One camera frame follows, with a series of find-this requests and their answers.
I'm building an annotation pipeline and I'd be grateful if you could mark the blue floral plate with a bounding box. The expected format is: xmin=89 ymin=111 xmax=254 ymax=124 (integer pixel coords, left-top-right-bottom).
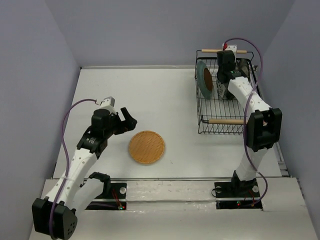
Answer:
xmin=216 ymin=80 xmax=228 ymax=100

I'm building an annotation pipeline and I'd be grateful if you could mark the teal plate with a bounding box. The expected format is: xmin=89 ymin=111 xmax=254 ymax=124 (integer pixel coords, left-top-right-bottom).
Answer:
xmin=196 ymin=60 xmax=213 ymax=100

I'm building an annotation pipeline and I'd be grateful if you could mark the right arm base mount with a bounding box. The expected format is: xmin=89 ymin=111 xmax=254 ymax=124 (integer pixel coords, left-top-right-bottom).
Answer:
xmin=211 ymin=172 xmax=263 ymax=210

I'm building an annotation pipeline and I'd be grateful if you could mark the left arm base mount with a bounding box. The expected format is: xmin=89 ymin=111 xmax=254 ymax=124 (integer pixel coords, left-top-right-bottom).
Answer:
xmin=86 ymin=182 xmax=127 ymax=211

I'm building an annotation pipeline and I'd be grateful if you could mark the large black striped plate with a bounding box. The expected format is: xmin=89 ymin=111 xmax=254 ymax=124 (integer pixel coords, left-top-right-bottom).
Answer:
xmin=238 ymin=58 xmax=250 ymax=79

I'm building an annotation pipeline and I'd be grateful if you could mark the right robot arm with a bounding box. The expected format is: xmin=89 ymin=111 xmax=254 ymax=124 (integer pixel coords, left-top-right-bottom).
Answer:
xmin=217 ymin=50 xmax=283 ymax=196

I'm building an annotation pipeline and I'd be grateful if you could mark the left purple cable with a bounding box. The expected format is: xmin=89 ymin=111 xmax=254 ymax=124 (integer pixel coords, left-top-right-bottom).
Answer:
xmin=48 ymin=98 xmax=100 ymax=240

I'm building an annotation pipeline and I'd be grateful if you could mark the small black striped plate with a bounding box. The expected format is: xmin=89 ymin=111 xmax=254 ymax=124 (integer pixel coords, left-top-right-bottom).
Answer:
xmin=225 ymin=89 xmax=236 ymax=100

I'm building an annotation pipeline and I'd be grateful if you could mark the woven bamboo plate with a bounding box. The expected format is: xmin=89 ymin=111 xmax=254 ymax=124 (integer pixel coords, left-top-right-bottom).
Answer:
xmin=128 ymin=130 xmax=165 ymax=165

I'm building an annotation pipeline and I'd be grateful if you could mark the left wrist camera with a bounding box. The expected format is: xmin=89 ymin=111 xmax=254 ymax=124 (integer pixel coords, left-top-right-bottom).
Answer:
xmin=95 ymin=96 xmax=116 ymax=114

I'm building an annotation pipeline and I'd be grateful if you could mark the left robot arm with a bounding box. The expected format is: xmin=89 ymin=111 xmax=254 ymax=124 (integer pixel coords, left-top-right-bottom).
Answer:
xmin=31 ymin=107 xmax=138 ymax=240

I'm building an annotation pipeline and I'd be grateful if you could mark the black wire dish rack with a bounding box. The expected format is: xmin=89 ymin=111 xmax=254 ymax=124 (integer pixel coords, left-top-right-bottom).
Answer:
xmin=194 ymin=49 xmax=257 ymax=135

